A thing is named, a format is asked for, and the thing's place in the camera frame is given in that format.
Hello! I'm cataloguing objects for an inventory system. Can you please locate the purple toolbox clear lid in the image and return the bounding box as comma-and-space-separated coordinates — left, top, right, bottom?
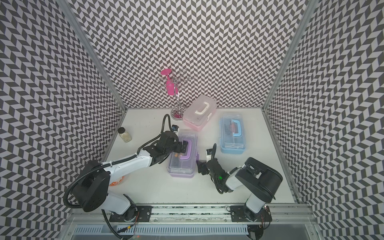
167, 130, 198, 178

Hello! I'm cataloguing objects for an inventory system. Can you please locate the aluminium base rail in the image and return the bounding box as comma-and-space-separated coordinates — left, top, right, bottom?
62, 203, 319, 240

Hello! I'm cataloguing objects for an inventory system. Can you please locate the small glass jar black lid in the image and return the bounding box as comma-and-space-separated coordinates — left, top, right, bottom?
118, 127, 132, 143

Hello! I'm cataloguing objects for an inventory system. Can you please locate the blue toolbox clear lid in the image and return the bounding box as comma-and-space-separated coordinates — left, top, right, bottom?
219, 112, 246, 155

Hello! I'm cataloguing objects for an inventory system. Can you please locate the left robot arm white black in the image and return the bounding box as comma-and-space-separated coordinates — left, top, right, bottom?
63, 131, 189, 219

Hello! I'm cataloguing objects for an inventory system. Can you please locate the pink toolbox clear lid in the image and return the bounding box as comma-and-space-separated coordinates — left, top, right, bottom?
183, 95, 217, 132

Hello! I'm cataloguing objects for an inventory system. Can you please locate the pink cup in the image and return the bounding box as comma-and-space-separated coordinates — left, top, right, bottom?
161, 69, 179, 96

